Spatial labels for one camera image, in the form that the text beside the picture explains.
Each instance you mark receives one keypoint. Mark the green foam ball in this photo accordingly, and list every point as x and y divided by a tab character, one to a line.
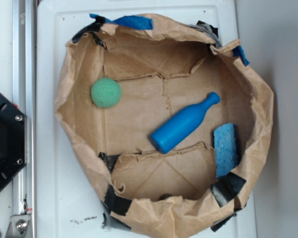
105	93

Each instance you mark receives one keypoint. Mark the blue sponge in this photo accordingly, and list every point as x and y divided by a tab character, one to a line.
226	149

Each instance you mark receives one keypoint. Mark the brown paper bag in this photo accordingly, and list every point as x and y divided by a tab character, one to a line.
160	71

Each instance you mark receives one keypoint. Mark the aluminium rail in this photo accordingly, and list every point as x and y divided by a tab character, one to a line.
24	42

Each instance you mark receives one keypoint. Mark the white plastic tray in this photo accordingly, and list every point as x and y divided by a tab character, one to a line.
66	204

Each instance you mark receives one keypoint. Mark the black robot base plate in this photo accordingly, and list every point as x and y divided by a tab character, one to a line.
12	141

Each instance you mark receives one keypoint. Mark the blue plastic bottle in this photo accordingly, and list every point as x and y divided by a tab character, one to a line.
182	124

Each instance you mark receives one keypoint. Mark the metal corner bracket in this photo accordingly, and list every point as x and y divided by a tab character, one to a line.
20	226

